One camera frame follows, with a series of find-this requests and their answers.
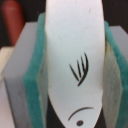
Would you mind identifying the green padded gripper left finger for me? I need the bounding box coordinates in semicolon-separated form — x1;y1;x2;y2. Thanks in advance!
2;13;48;128

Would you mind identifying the green padded gripper right finger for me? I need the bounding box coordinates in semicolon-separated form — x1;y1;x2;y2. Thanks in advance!
102;23;128;128

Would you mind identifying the white toy fish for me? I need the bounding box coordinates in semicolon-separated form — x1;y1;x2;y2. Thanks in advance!
45;0;105;128

